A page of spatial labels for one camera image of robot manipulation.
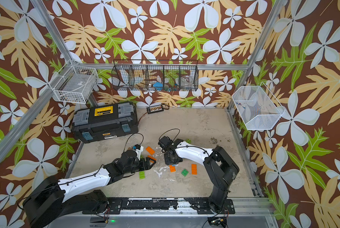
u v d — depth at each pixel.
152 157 0.91
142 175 0.84
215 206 0.64
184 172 0.85
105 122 0.88
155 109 1.19
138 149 0.78
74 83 0.86
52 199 0.41
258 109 0.83
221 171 0.46
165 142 0.71
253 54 0.87
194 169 0.86
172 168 0.87
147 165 0.73
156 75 0.99
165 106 1.24
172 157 0.75
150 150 0.95
